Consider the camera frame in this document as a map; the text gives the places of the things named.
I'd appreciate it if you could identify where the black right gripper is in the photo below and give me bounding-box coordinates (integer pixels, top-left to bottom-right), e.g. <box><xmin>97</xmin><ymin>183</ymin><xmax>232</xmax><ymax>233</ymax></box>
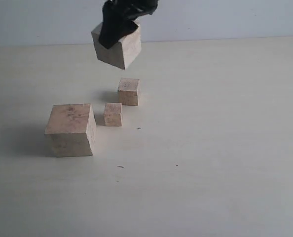
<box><xmin>99</xmin><ymin>0</ymin><xmax>158</xmax><ymax>49</ymax></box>

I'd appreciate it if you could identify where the second largest wooden cube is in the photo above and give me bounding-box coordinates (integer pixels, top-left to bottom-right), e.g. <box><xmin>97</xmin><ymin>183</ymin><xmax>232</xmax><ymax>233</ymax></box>
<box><xmin>91</xmin><ymin>22</ymin><xmax>142</xmax><ymax>70</ymax></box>

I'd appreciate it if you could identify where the smallest wooden cube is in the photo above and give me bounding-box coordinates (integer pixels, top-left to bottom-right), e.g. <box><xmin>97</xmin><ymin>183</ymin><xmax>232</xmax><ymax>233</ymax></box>
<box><xmin>103</xmin><ymin>103</ymin><xmax>122</xmax><ymax>126</ymax></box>

